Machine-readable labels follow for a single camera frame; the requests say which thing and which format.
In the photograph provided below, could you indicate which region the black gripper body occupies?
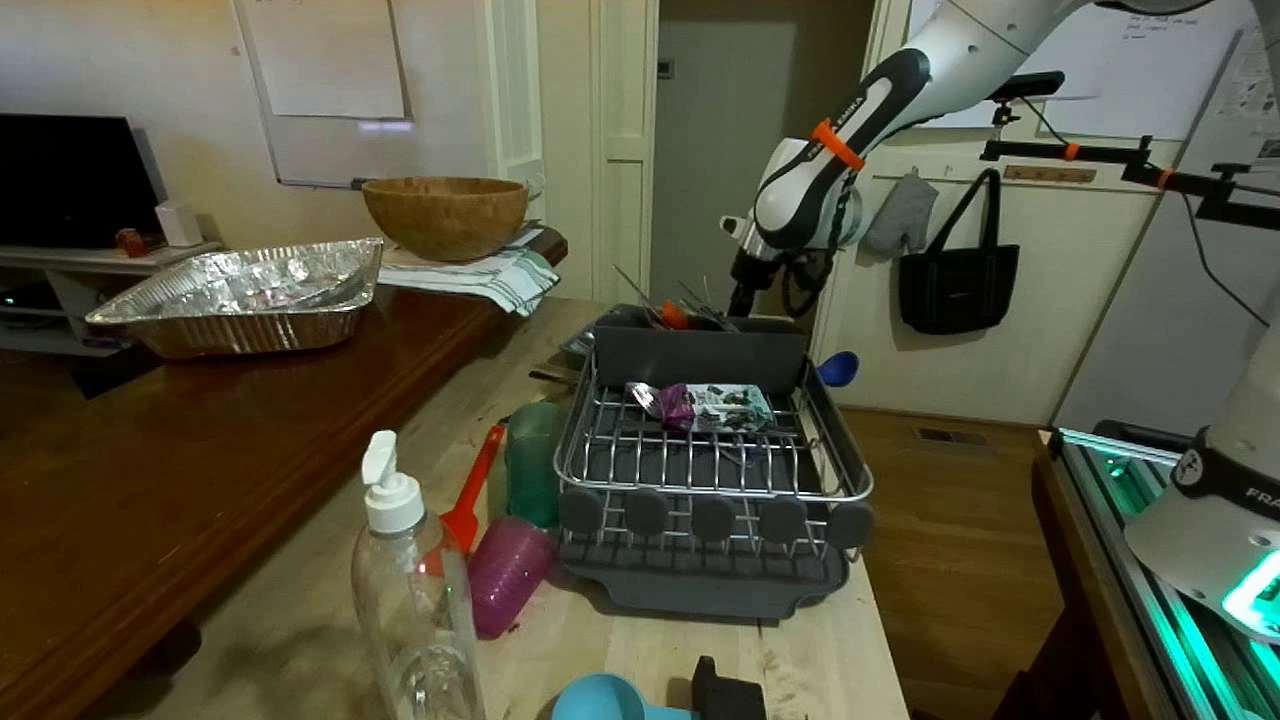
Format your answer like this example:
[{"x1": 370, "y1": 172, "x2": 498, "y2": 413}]
[{"x1": 729, "y1": 242, "x2": 793, "y2": 319}]

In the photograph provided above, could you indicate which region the blue plastic serving spoon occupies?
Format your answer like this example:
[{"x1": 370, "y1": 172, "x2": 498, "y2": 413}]
[{"x1": 813, "y1": 348, "x2": 862, "y2": 392}]

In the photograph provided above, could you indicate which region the green striped dish towel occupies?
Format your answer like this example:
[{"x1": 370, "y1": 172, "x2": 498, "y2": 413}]
[{"x1": 374, "y1": 220, "x2": 564, "y2": 319}]

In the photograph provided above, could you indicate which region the grey dish rack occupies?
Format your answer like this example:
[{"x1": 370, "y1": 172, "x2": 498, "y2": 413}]
[{"x1": 548, "y1": 300, "x2": 880, "y2": 628}]

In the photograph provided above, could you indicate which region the purple snack packet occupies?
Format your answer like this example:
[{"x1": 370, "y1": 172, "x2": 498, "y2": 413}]
[{"x1": 623, "y1": 376, "x2": 780, "y2": 434}]

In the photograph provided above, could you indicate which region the grey oven mitt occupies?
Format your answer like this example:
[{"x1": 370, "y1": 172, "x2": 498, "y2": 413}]
[{"x1": 857, "y1": 166, "x2": 943, "y2": 262}]

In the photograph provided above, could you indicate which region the black tote bag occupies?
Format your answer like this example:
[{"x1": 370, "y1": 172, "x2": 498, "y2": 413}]
[{"x1": 897, "y1": 165, "x2": 1025, "y2": 338}]

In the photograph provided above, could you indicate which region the green plastic cup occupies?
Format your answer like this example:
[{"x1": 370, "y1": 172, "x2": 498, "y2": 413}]
[{"x1": 498, "y1": 394, "x2": 575, "y2": 533}]

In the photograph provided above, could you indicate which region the large wooden bowl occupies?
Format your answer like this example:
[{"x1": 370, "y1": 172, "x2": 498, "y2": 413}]
[{"x1": 357, "y1": 172, "x2": 537, "y2": 266}]

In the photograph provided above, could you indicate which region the orange spatula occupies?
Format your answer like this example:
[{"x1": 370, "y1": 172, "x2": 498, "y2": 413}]
[{"x1": 435, "y1": 414, "x2": 513, "y2": 560}]

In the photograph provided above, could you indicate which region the purple plastic cup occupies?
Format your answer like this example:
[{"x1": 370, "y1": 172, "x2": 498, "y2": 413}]
[{"x1": 463, "y1": 516, "x2": 561, "y2": 644}]

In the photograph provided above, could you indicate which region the small black object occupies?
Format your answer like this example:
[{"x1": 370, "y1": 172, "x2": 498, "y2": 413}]
[{"x1": 683, "y1": 652, "x2": 774, "y2": 720}]

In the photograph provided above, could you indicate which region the blue plastic cup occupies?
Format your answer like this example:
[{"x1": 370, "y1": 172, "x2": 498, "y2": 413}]
[{"x1": 540, "y1": 667, "x2": 696, "y2": 720}]

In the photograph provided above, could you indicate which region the clear plastic bottle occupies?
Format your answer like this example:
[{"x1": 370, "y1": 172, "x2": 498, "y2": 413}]
[{"x1": 348, "y1": 429, "x2": 489, "y2": 720}]

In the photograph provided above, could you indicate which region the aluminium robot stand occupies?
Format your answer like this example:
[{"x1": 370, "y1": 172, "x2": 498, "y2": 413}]
[{"x1": 1032, "y1": 423, "x2": 1280, "y2": 720}]

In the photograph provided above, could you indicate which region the aluminium foil tray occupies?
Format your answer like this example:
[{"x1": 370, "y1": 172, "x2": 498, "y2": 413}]
[{"x1": 81, "y1": 234, "x2": 391, "y2": 358}]

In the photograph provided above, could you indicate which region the dark wooden table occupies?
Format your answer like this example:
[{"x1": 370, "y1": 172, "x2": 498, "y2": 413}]
[{"x1": 0, "y1": 224, "x2": 570, "y2": 720}]

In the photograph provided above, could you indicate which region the black television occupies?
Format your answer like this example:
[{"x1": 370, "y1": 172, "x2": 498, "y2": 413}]
[{"x1": 0, "y1": 110, "x2": 172, "y2": 256}]

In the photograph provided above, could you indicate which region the black stereo camera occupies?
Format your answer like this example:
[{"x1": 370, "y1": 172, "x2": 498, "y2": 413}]
[{"x1": 989, "y1": 66, "x2": 1070, "y2": 107}]

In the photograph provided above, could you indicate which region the black camera boom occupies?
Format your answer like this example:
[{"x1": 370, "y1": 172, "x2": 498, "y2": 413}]
[{"x1": 975, "y1": 126, "x2": 1280, "y2": 233}]

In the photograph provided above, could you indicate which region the white wall board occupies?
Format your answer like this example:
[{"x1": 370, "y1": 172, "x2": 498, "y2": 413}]
[{"x1": 233, "y1": 0, "x2": 544, "y2": 191}]

